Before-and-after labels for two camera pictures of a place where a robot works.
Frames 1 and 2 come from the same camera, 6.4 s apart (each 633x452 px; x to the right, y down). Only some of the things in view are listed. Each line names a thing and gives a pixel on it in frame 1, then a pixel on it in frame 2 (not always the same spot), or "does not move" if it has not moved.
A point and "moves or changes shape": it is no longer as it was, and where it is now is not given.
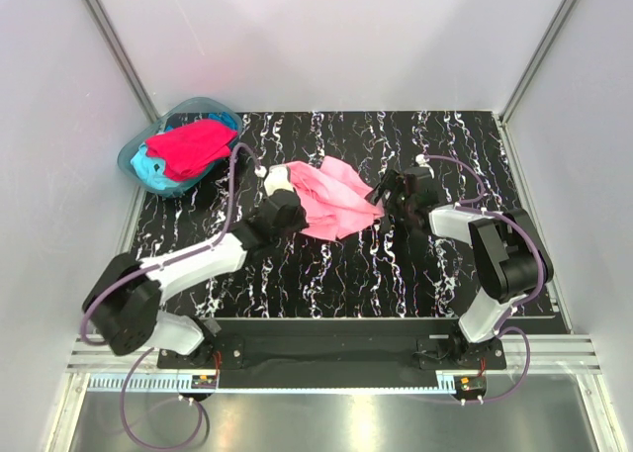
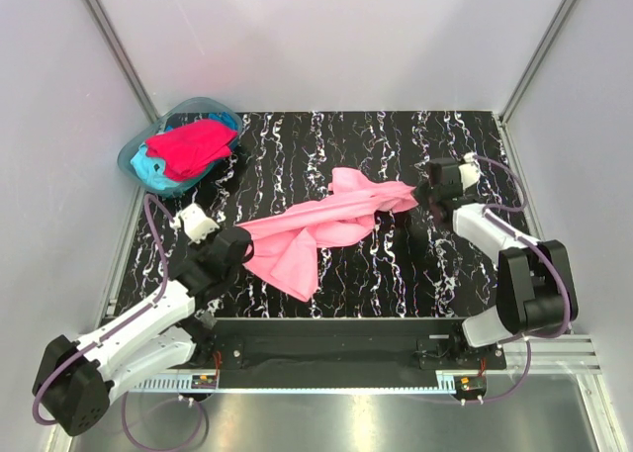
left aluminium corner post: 117,46 does not move
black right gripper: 393,183 to 420,193
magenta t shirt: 186,150 does not move
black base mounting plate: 336,348 does not move
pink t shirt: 332,198 moves or changes shape
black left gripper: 300,224 to 199,246
